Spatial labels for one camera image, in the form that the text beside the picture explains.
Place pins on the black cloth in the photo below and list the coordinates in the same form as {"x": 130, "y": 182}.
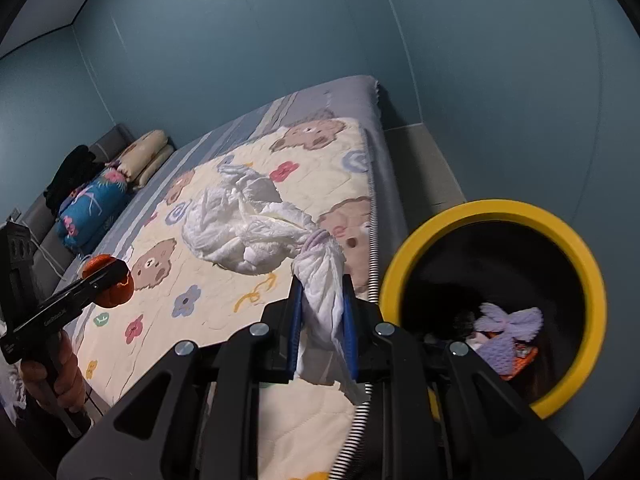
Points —
{"x": 75, "y": 170}

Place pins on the blue floral pillow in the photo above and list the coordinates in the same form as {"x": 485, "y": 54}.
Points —
{"x": 90, "y": 210}

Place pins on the beige pillow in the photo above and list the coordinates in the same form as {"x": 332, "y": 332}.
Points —
{"x": 157, "y": 167}
{"x": 142, "y": 152}

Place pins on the grey upholstered headboard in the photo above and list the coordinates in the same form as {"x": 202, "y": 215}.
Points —
{"x": 107, "y": 140}

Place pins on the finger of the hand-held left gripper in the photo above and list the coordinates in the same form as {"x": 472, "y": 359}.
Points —
{"x": 75, "y": 302}

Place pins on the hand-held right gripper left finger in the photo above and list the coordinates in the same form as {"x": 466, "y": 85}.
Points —
{"x": 296, "y": 320}

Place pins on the yellow rimmed black bin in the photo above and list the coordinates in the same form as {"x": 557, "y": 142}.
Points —
{"x": 500, "y": 210}

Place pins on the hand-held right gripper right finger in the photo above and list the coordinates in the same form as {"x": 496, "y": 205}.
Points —
{"x": 351, "y": 340}

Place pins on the white diaper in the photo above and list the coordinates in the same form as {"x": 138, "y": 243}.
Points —
{"x": 235, "y": 230}

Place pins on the printed bear blanket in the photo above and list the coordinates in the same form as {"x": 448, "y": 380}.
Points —
{"x": 210, "y": 320}

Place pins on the grey striped bed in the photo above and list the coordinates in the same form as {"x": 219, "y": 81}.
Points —
{"x": 320, "y": 100}

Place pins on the grey patterned cloth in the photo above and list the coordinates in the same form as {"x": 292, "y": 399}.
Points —
{"x": 12, "y": 390}

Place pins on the short purple foam net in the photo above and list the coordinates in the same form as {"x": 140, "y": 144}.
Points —
{"x": 515, "y": 320}

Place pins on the orange mandarin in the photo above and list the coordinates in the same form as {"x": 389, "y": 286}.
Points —
{"x": 117, "y": 296}

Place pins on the person's left hand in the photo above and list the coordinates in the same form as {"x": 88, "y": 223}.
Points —
{"x": 70, "y": 375}

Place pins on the wall socket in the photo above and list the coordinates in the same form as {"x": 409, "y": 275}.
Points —
{"x": 15, "y": 216}

